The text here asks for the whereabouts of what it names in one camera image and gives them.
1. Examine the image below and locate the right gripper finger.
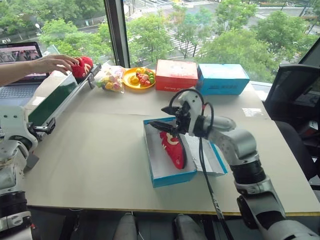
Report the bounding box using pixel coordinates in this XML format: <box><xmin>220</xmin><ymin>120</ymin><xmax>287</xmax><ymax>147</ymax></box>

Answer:
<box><xmin>149</xmin><ymin>120</ymin><xmax>179</xmax><ymax>137</ymax></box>
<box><xmin>161</xmin><ymin>105</ymin><xmax>181</xmax><ymax>115</ymax></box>

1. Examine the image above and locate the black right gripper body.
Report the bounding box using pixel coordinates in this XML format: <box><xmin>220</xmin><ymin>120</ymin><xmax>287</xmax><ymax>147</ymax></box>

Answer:
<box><xmin>174</xmin><ymin>103</ymin><xmax>193</xmax><ymax>136</ymax></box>

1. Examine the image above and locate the red sneaker with white logo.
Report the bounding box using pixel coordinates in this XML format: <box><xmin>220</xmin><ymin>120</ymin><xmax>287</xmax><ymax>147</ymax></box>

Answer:
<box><xmin>70</xmin><ymin>56</ymin><xmax>94</xmax><ymax>81</ymax></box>
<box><xmin>159</xmin><ymin>130</ymin><xmax>187</xmax><ymax>171</ymax></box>

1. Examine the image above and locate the red closed shoebox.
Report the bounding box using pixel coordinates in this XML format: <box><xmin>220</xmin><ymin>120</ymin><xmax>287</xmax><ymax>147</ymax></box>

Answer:
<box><xmin>155</xmin><ymin>59</ymin><xmax>199</xmax><ymax>92</ymax></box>

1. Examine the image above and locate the open blue shoebox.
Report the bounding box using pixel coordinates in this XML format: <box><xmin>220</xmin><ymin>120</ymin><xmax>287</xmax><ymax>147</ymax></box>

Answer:
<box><xmin>142</xmin><ymin>116</ymin><xmax>229</xmax><ymax>189</ymax></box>

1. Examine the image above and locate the blue closed shoebox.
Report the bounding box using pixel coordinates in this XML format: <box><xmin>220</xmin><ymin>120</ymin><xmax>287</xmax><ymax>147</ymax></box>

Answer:
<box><xmin>197</xmin><ymin>63</ymin><xmax>251</xmax><ymax>97</ymax></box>

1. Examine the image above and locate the person's bare hand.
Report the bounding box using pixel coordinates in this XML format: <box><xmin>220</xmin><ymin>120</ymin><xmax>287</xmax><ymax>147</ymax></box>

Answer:
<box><xmin>32</xmin><ymin>54</ymin><xmax>82</xmax><ymax>76</ymax></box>

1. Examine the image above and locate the white wrapping paper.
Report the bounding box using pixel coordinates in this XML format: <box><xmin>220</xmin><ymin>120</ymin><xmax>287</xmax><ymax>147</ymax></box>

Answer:
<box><xmin>185</xmin><ymin>136</ymin><xmax>226</xmax><ymax>174</ymax></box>

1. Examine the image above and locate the yellow plate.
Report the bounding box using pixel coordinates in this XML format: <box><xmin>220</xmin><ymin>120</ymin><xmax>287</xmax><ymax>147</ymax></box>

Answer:
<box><xmin>123</xmin><ymin>67</ymin><xmax>157</xmax><ymax>90</ymax></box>

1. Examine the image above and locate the clear bag of toys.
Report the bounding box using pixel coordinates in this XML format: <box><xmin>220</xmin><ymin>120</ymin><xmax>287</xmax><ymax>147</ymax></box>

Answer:
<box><xmin>95</xmin><ymin>65</ymin><xmax>126</xmax><ymax>95</ymax></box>

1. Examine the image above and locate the grey rounded robot leg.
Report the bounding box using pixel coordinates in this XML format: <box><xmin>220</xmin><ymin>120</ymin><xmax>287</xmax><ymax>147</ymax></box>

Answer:
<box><xmin>113</xmin><ymin>212</ymin><xmax>138</xmax><ymax>240</ymax></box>
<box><xmin>173</xmin><ymin>213</ymin><xmax>201</xmax><ymax>240</ymax></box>

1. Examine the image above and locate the black office chair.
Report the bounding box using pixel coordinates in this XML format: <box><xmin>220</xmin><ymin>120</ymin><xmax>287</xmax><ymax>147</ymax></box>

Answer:
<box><xmin>264</xmin><ymin>63</ymin><xmax>320</xmax><ymax>187</ymax></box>

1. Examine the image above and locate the green conveyor belt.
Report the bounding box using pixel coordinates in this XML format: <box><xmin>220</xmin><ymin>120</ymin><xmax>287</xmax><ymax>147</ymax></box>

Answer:
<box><xmin>26</xmin><ymin>63</ymin><xmax>103</xmax><ymax>141</ymax></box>

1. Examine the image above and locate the grey laptop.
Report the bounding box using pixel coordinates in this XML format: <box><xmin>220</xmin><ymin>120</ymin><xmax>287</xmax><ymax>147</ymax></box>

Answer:
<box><xmin>0</xmin><ymin>41</ymin><xmax>52</xmax><ymax>107</ymax></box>

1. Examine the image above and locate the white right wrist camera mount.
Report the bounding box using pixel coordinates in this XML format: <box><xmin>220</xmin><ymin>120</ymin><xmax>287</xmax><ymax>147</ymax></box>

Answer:
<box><xmin>177</xmin><ymin>90</ymin><xmax>204</xmax><ymax>137</ymax></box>

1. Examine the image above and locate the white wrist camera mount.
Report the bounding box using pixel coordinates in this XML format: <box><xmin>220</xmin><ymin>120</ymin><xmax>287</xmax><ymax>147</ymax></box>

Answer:
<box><xmin>177</xmin><ymin>90</ymin><xmax>204</xmax><ymax>137</ymax></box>
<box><xmin>0</xmin><ymin>105</ymin><xmax>39</xmax><ymax>151</ymax></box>

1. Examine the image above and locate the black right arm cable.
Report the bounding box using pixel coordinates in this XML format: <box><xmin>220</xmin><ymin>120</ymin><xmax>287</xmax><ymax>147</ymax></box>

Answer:
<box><xmin>169</xmin><ymin>87</ymin><xmax>235</xmax><ymax>240</ymax></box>

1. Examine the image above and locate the dark window frame post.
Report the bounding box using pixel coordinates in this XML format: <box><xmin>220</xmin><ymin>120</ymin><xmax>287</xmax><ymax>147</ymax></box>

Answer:
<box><xmin>103</xmin><ymin>0</ymin><xmax>131</xmax><ymax>69</ymax></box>

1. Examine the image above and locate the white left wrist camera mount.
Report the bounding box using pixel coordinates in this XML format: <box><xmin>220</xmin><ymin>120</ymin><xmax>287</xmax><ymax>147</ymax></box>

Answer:
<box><xmin>0</xmin><ymin>105</ymin><xmax>39</xmax><ymax>151</ymax></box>

